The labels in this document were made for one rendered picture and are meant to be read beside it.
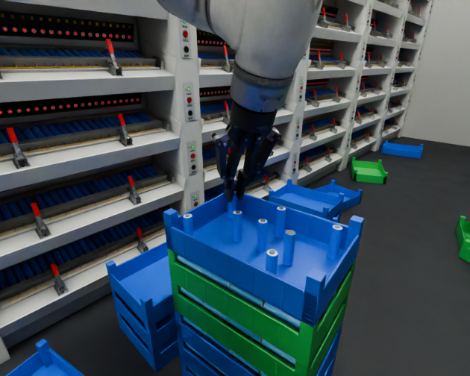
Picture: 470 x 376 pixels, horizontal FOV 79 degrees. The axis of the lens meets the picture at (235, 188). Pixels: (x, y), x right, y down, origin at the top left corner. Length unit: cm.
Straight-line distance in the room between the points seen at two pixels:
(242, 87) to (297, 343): 38
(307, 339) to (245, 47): 40
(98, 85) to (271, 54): 56
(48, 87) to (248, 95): 53
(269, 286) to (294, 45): 32
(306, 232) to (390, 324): 54
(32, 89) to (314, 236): 70
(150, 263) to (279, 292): 57
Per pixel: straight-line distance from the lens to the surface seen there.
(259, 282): 44
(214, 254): 48
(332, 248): 54
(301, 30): 40
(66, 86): 84
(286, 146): 156
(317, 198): 151
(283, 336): 49
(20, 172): 84
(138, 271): 92
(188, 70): 100
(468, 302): 128
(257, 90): 42
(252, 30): 39
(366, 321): 105
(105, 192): 99
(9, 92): 81
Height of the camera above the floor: 73
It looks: 24 degrees down
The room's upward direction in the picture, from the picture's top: straight up
